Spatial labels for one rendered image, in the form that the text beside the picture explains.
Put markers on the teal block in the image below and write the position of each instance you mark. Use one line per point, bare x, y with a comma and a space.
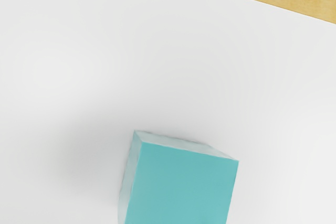
181, 187

